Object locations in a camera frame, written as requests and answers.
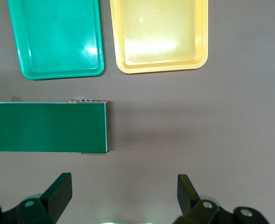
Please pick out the green plastic tray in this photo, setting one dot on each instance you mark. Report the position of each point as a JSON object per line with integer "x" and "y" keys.
{"x": 58, "y": 39}

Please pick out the green conveyor belt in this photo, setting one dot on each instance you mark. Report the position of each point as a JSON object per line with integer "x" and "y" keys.
{"x": 46, "y": 127}

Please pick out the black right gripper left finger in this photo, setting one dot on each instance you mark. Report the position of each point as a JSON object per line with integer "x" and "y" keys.
{"x": 58, "y": 193}

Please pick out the brown tape piece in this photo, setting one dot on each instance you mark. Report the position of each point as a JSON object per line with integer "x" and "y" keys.
{"x": 15, "y": 98}

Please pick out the yellow plastic tray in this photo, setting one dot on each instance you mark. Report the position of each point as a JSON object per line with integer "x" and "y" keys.
{"x": 160, "y": 35}

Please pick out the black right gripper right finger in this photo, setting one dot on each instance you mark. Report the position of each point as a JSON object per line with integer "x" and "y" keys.
{"x": 186, "y": 196}

